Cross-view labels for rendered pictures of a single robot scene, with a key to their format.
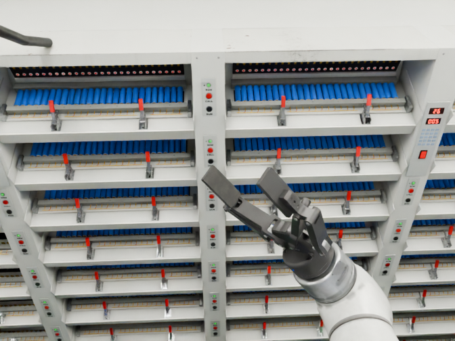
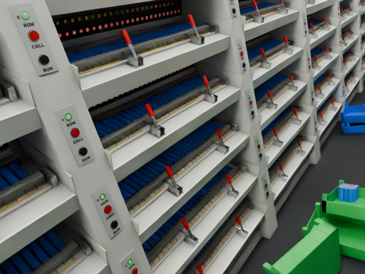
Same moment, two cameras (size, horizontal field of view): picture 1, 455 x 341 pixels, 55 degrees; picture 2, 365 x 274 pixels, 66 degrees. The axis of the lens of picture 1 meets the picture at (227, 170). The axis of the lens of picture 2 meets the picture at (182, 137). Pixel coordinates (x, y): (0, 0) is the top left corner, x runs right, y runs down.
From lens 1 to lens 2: 1.37 m
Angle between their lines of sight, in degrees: 40
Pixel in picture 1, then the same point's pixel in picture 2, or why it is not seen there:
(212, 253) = (52, 87)
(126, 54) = not seen: outside the picture
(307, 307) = (209, 161)
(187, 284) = (41, 205)
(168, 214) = not seen: outside the picture
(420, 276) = (260, 70)
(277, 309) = (187, 182)
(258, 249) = (121, 70)
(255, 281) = (143, 142)
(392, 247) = (236, 27)
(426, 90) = not seen: outside the picture
